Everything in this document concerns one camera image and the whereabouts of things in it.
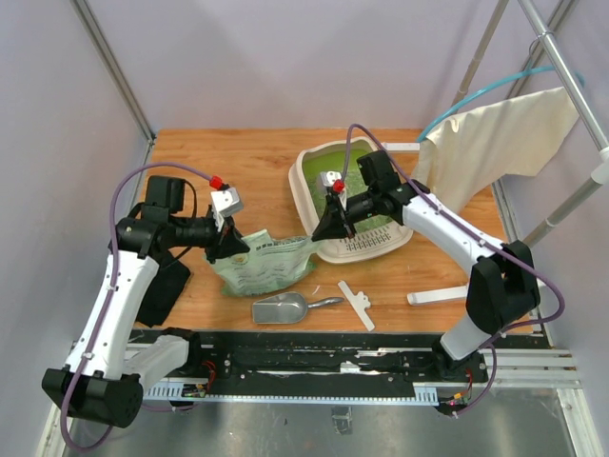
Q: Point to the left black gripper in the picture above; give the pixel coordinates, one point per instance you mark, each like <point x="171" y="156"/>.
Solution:
<point x="226" y="242"/>

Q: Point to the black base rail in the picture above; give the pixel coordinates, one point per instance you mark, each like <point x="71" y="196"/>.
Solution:
<point x="333" y="368"/>

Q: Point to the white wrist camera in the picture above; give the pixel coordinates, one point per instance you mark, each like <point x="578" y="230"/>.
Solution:
<point x="224" y="204"/>
<point x="331" y="181"/>

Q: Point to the white metal drying rack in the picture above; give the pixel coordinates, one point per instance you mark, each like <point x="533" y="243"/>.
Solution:
<point x="571" y="82"/>

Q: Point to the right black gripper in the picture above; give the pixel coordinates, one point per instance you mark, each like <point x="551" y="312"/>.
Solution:
<point x="336" y="221"/>

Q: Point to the metal litter scoop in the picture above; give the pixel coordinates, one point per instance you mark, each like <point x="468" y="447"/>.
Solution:
<point x="287" y="308"/>

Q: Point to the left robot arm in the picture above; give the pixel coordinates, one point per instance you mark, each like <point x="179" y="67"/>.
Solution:
<point x="97" y="382"/>

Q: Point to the beige green litter box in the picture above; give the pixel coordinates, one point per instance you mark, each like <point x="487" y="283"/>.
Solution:
<point x="373" y="234"/>

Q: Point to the green cat litter bag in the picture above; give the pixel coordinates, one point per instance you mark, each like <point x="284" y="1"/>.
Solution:
<point x="270" y="265"/>

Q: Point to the white plastic bag clip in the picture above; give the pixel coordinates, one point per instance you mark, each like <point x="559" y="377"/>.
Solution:
<point x="359" y="302"/>

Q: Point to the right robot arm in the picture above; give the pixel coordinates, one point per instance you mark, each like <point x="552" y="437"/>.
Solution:
<point x="502" y="286"/>

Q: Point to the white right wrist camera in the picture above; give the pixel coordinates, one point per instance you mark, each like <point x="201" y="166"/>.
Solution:
<point x="331" y="181"/>

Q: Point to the cream fabric bag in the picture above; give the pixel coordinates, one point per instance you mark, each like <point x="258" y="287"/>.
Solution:
<point x="469" y="151"/>

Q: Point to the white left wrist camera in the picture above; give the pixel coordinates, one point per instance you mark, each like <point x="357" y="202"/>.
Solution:
<point x="224" y="204"/>

